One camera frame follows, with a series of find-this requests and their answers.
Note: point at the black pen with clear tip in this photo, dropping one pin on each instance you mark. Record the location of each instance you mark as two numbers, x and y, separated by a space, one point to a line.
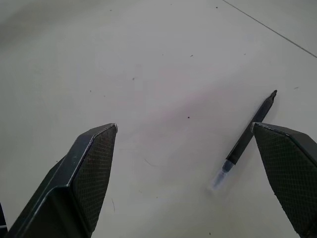
250 135

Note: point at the dark blue object with white stripe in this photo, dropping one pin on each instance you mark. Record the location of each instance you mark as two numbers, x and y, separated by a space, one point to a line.
2 215

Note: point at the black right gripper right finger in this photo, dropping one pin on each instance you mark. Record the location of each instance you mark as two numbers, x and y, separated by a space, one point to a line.
289 168

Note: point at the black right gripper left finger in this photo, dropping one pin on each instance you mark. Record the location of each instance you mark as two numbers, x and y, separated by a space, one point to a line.
74 178

